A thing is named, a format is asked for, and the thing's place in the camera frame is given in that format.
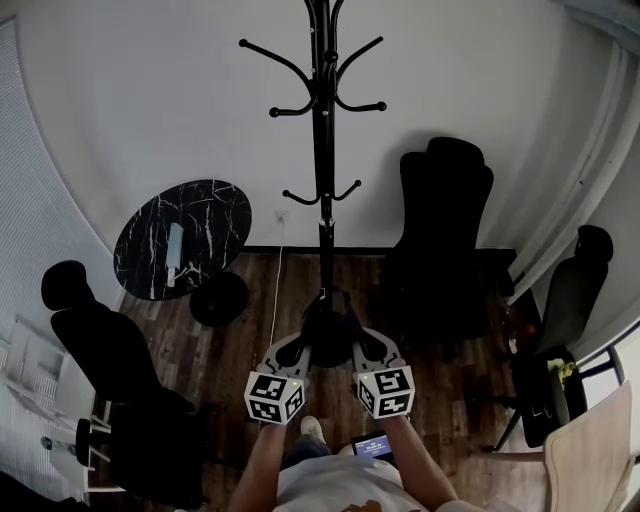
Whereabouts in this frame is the tall black office chair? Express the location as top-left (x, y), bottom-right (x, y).
top-left (383, 136), bottom-right (502, 352)

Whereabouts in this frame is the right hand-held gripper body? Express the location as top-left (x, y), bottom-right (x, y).
top-left (354, 359), bottom-right (417, 421)

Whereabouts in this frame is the black office chair with armrests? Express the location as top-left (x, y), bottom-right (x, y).
top-left (40, 259), bottom-right (222, 509)

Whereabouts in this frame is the person's right forearm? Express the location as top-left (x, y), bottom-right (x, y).
top-left (387, 414), bottom-right (459, 512)

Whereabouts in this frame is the person's left forearm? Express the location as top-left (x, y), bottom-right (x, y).
top-left (227, 422), bottom-right (292, 512)

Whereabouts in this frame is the black open bag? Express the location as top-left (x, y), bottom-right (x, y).
top-left (508, 347), bottom-right (590, 449)

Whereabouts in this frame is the pale yellow item in bag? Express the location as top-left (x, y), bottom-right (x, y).
top-left (546, 358), bottom-right (580, 382)

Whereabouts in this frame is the clear plastic bottle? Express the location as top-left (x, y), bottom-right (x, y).
top-left (40, 435), bottom-right (79, 458)

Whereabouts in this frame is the person's leg in jeans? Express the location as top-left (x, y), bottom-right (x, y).
top-left (281, 434), bottom-right (332, 467)

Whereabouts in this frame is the person's white shirt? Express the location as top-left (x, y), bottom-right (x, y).
top-left (276, 452), bottom-right (427, 512)

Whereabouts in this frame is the black tablet with lit screen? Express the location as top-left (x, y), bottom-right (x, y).
top-left (350, 430), bottom-right (397, 464)

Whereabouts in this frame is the white shelf unit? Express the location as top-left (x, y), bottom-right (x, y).
top-left (0, 313), bottom-right (126, 494)

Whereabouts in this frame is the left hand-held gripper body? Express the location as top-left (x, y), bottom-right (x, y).
top-left (243, 360), bottom-right (314, 427)

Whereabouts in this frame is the person's light shoe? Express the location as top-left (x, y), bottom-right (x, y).
top-left (299, 415), bottom-right (327, 446)

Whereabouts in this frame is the round black marble table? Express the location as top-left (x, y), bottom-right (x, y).
top-left (112, 178), bottom-right (253, 329)

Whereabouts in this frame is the black metal frame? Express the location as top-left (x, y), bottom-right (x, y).
top-left (573, 343), bottom-right (627, 382)

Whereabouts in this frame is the pale blue folded umbrella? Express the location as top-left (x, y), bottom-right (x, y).
top-left (165, 222), bottom-right (186, 289)

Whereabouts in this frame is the white power cable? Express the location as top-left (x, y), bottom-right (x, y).
top-left (267, 222), bottom-right (285, 352)

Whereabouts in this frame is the black metal coat rack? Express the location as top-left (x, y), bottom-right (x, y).
top-left (238, 0), bottom-right (389, 370)

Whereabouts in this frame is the light wooden chair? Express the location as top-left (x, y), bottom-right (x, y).
top-left (471, 379), bottom-right (634, 512)

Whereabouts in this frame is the slim black office chair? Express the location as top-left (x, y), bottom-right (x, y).
top-left (523, 224), bottom-right (616, 357)

